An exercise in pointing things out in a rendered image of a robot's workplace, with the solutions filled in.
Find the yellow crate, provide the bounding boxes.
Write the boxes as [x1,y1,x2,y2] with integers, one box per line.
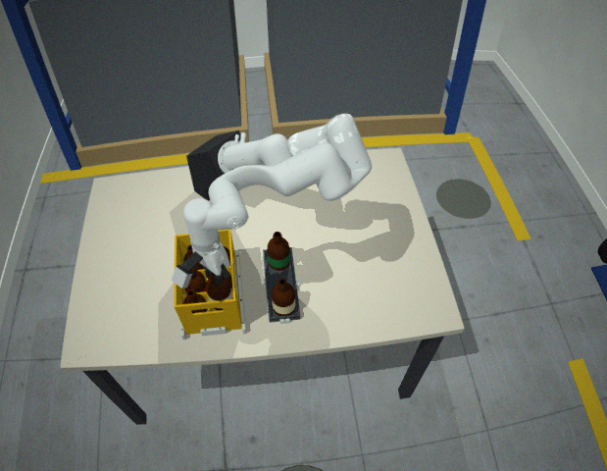
[175,236,242,335]

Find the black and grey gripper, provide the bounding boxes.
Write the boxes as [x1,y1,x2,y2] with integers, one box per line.
[191,240,230,286]

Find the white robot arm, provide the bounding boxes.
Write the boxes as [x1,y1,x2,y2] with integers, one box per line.
[183,114,372,252]

